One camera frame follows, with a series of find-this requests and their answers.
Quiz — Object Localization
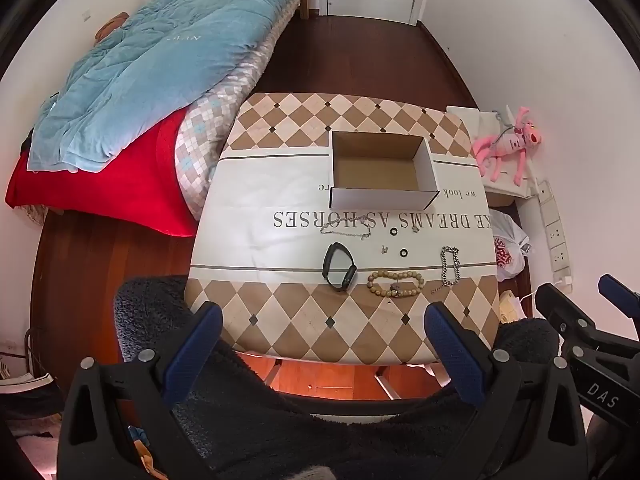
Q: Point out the brown cushion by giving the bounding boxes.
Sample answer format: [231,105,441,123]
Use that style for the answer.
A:
[95,12,130,41]

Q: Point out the dark shoe white sole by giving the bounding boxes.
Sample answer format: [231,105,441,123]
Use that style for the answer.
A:
[0,372,56,398]

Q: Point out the thick silver chain bracelet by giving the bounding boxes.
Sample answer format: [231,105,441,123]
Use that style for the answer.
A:
[430,246,461,295]

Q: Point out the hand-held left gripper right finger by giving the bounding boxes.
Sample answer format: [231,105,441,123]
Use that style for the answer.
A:
[424,301,588,480]

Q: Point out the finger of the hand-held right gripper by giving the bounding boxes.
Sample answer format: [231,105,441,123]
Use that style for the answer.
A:
[534,283,640,359]
[598,273,640,317]

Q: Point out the person's dark fleece trousers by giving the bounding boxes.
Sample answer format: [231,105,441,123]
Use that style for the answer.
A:
[114,276,561,480]

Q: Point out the light blue quilt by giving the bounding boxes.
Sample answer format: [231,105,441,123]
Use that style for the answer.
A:
[26,0,325,173]

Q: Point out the pink plush toy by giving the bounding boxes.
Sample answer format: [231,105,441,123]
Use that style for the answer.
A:
[472,106,543,184]

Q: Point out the white plastic bag red print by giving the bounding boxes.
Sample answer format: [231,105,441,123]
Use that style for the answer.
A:
[492,210,531,282]

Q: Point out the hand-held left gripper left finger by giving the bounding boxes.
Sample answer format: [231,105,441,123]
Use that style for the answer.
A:
[56,301,224,480]

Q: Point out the table with checkered cloth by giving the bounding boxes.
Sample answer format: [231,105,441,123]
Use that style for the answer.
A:
[184,92,502,366]

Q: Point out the wooden bead bracelet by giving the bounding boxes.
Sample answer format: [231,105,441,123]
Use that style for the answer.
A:
[367,270,426,298]

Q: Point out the black fitness band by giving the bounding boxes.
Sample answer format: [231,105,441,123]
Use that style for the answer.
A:
[322,242,357,292]

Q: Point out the thin silver necklace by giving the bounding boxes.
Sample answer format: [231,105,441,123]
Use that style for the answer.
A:
[320,215,373,242]

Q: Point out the metal table leg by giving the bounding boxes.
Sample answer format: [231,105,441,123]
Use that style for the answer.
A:
[375,366,401,401]
[260,359,283,391]

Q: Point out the cardboard box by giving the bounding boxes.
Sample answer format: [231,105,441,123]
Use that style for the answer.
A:
[328,130,439,210]

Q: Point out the red blanket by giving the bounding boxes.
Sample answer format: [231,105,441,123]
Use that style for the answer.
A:
[6,107,198,237]

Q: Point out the pale yellow cloth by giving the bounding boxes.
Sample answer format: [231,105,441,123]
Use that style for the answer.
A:
[500,291,526,323]

